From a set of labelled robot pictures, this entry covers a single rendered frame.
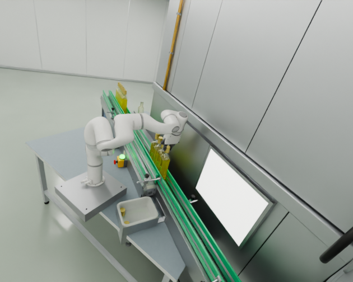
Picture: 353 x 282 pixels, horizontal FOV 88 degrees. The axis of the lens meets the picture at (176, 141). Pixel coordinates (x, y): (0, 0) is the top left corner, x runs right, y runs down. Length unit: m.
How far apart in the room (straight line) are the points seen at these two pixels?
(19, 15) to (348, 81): 6.73
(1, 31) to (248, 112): 6.60
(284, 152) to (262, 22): 0.54
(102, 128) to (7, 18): 6.08
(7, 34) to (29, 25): 0.58
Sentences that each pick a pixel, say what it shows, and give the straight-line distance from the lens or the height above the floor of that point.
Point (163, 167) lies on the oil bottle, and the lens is 1.28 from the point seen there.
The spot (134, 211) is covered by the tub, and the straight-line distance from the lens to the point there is 1.31.
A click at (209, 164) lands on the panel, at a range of 1.08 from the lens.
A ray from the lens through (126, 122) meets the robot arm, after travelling 0.90.
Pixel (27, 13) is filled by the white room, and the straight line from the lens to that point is 6.81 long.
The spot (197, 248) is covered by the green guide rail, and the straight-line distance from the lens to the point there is 1.07.
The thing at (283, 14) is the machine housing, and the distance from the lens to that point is 0.92.
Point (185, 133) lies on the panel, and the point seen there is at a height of 1.25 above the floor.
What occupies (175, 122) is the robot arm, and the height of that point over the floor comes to 1.41.
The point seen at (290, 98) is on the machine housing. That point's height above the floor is 1.70.
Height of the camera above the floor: 1.80
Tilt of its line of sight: 29 degrees down
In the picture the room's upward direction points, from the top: 15 degrees clockwise
